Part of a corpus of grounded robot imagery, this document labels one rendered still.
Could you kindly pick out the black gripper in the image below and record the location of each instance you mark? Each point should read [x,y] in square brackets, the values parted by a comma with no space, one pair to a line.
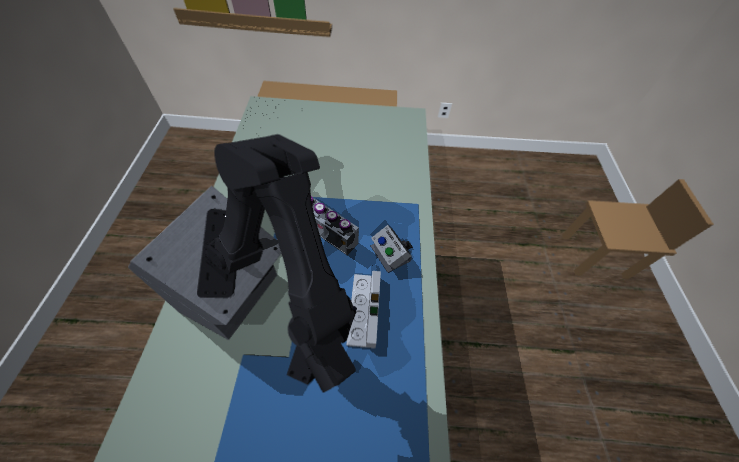
[346,328]

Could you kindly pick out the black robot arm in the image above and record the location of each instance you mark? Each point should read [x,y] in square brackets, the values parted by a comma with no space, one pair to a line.
[316,299]

